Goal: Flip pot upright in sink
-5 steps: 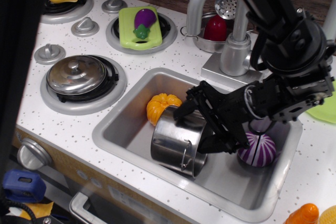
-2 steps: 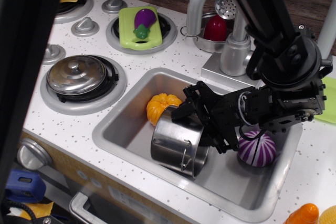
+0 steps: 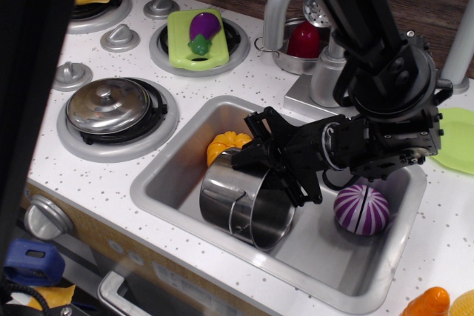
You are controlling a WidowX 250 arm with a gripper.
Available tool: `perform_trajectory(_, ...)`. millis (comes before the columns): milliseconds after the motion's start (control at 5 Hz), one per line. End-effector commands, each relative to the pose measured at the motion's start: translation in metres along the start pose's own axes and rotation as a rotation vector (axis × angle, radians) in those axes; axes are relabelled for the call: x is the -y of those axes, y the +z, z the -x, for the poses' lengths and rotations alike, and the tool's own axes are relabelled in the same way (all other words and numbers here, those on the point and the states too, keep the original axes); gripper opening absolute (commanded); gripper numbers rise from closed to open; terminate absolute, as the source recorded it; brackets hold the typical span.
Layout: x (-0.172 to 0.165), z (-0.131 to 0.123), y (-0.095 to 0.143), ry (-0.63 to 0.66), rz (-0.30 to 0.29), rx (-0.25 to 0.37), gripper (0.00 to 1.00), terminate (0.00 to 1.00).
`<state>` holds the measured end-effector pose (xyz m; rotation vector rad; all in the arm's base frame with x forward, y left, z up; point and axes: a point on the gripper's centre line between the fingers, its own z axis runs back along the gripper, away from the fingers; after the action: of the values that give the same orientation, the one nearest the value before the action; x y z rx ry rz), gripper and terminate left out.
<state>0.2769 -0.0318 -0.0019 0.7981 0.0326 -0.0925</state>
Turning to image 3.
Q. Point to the silver toy faucet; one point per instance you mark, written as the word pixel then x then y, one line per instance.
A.
pixel 313 92

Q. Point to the silver oven dial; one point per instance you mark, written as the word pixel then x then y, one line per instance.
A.
pixel 45 220

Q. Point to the silver strainer ladle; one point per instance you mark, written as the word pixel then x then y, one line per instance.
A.
pixel 315 15

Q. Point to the small steel bowl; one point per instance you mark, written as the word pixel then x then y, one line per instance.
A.
pixel 293 64

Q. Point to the orange toy carrot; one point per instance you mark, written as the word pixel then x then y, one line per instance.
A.
pixel 434 301

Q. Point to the purple toy eggplant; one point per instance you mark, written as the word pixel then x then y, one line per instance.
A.
pixel 203 27

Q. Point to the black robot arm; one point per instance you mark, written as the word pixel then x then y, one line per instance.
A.
pixel 391 80

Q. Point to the blue clamp tool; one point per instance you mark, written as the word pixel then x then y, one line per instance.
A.
pixel 33 263

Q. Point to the orange toy pumpkin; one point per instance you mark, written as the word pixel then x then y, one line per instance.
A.
pixel 223 141

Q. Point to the stainless steel sink basin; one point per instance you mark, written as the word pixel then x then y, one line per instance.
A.
pixel 317 256

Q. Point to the silver oven door handle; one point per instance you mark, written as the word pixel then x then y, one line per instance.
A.
pixel 110 293

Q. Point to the stainless steel pot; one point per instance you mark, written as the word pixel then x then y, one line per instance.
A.
pixel 249 203

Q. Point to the green toy cutting board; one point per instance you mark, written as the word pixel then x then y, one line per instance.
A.
pixel 178 37

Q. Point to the grey stove knob back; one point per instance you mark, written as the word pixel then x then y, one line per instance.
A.
pixel 160 9

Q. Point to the grey stove knob middle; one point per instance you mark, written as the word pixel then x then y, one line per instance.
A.
pixel 119 40

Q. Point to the yellow mesh toy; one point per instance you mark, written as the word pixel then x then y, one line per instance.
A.
pixel 463 305

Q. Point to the steel pot lid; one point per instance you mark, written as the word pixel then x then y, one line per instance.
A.
pixel 108 106

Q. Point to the grey vertical pole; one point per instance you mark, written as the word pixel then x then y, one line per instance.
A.
pixel 461 54

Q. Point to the purple striped toy onion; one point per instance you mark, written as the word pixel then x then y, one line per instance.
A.
pixel 361 210

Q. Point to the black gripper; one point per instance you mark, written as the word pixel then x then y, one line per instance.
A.
pixel 295 154

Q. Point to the red toy in steel bowl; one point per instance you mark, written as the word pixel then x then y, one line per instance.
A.
pixel 304 41

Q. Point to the green toy plate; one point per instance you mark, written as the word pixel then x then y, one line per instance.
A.
pixel 456 151

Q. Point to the grey stove knob front-middle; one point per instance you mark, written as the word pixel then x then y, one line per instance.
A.
pixel 71 75

